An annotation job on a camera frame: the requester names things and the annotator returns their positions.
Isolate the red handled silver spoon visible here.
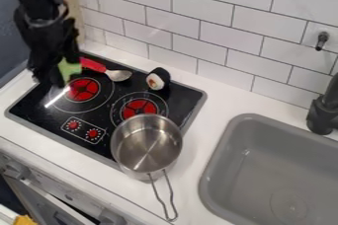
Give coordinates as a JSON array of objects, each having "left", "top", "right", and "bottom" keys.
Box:
[{"left": 79, "top": 56, "right": 133, "bottom": 83}]

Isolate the toy sink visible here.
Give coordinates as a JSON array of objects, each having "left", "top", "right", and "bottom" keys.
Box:
[{"left": 197, "top": 112, "right": 338, "bottom": 225}]

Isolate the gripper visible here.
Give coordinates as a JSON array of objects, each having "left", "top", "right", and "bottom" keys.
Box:
[{"left": 25, "top": 17, "right": 84, "bottom": 89}]

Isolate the toy sushi roll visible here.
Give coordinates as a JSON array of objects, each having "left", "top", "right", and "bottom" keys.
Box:
[{"left": 144, "top": 66, "right": 174, "bottom": 92}]

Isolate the toy stove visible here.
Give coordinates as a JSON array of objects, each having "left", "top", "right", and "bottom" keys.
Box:
[{"left": 4, "top": 50, "right": 210, "bottom": 172}]

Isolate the green toy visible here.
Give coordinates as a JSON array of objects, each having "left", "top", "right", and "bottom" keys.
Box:
[{"left": 56, "top": 56, "right": 85, "bottom": 84}]

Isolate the silver pot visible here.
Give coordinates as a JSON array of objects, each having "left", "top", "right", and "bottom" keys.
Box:
[{"left": 108, "top": 113, "right": 186, "bottom": 223}]

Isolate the tap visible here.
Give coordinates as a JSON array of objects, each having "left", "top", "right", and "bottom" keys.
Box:
[{"left": 304, "top": 31, "right": 338, "bottom": 136}]

